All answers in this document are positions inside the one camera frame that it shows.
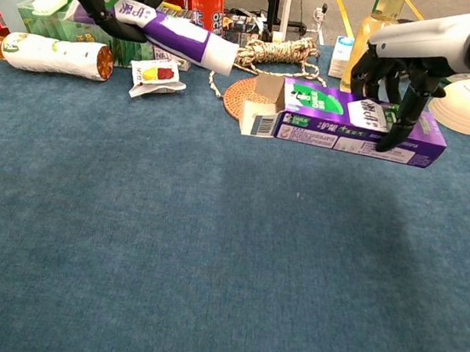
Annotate white black wheeled stand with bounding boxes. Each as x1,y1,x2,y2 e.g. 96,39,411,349
244,0,313,38

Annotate dark printed snack package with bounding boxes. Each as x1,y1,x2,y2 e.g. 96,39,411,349
221,11,264,48

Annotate round woven rattan coaster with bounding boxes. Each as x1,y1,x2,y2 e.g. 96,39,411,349
220,73,286,127

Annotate coiled beige braided rope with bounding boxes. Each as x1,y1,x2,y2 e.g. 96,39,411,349
205,25,333,113

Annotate blue felt tablecloth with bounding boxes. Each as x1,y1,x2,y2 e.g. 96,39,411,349
0,0,470,352

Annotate purple white toothpaste tube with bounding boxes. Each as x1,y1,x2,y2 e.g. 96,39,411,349
59,0,245,78

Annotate white power strip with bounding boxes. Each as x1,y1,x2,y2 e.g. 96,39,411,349
310,3,330,46

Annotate purple drink carton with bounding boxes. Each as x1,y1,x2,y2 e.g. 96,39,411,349
148,43,195,72

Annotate clear yellow oil bottle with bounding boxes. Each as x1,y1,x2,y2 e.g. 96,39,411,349
338,0,406,98

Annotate purple green toothpaste box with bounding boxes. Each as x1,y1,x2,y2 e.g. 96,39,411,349
237,72,454,171

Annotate white snack packet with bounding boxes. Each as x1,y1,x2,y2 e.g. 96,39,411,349
126,55,190,106

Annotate white green brush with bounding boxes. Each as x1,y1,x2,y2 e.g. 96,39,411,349
31,0,76,20

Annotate clear box green packets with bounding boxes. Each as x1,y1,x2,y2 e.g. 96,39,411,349
11,0,163,72

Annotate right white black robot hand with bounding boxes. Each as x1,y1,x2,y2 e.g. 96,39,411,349
341,0,470,164

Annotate white-labelled bottle yellow cap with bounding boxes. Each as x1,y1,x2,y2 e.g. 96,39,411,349
0,30,118,84

